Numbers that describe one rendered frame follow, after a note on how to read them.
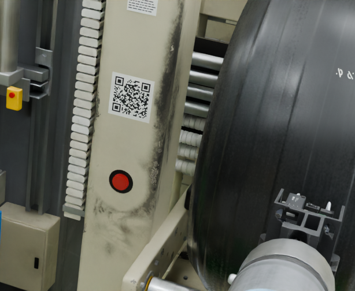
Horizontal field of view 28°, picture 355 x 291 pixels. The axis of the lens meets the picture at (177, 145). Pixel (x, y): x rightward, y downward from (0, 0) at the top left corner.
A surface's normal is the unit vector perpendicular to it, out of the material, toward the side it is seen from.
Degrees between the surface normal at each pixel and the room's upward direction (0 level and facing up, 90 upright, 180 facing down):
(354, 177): 74
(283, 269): 8
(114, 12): 90
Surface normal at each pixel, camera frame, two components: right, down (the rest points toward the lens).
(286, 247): -0.01, -0.97
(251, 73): -0.40, -0.32
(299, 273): 0.39, -0.86
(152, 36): -0.29, 0.36
